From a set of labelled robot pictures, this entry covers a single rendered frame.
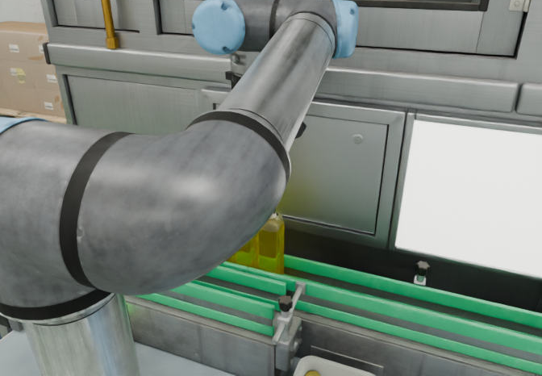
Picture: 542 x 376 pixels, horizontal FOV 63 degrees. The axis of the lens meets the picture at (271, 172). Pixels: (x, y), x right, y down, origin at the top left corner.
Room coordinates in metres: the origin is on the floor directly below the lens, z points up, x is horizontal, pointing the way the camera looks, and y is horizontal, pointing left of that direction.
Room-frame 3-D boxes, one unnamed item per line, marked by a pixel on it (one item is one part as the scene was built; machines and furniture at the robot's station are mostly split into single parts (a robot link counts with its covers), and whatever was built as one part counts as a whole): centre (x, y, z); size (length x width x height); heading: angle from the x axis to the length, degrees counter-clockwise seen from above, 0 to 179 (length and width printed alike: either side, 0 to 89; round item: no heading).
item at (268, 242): (0.83, 0.00, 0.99); 0.06 x 0.06 x 0.21; 70
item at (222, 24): (0.66, 0.05, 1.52); 0.11 x 0.11 x 0.08; 73
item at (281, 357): (0.70, -0.04, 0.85); 0.09 x 0.04 x 0.07; 159
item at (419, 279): (0.78, -0.33, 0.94); 0.07 x 0.04 x 0.13; 159
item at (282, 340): (0.68, -0.04, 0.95); 0.17 x 0.03 x 0.12; 159
